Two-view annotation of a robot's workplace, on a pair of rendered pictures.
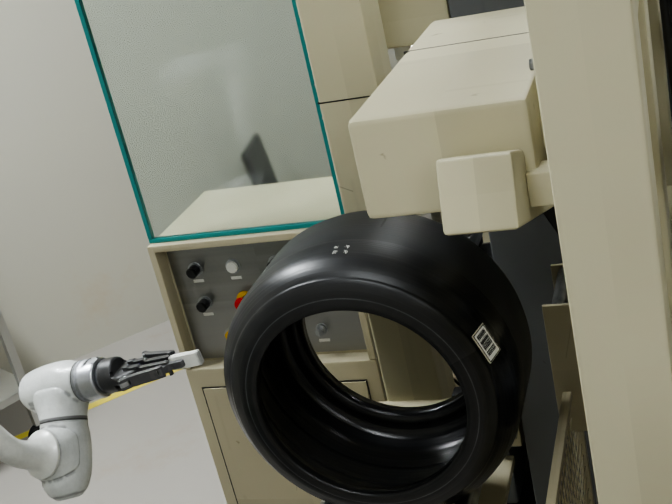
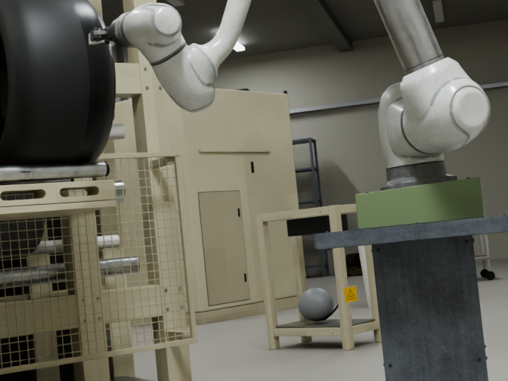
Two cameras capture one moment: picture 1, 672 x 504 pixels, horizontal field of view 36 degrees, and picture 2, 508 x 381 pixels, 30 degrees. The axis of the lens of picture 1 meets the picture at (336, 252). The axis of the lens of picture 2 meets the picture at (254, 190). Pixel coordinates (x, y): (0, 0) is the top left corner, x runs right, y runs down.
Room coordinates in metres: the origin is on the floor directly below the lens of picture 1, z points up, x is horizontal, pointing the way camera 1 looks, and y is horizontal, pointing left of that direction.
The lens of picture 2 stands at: (3.74, 2.13, 0.65)
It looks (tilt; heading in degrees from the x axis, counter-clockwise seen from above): 3 degrees up; 216
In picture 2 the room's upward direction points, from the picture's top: 6 degrees counter-clockwise
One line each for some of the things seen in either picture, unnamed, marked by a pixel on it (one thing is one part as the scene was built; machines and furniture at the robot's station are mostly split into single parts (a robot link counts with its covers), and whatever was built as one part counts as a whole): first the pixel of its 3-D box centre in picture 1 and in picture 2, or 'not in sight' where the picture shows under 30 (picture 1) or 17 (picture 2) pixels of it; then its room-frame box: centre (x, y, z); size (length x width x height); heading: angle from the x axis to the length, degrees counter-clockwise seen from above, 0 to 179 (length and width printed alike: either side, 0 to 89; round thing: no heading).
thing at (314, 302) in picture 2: not in sight; (320, 277); (-0.95, -0.86, 0.40); 0.60 x 0.35 x 0.80; 83
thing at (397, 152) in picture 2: not in sight; (410, 123); (1.48, 1.02, 0.91); 0.18 x 0.16 x 0.22; 54
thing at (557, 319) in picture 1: (591, 344); not in sight; (1.92, -0.48, 1.05); 0.20 x 0.15 x 0.30; 159
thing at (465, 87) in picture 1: (476, 97); not in sight; (1.63, -0.28, 1.71); 0.61 x 0.25 x 0.15; 159
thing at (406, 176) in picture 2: not in sight; (415, 177); (1.46, 1.01, 0.77); 0.22 x 0.18 x 0.06; 34
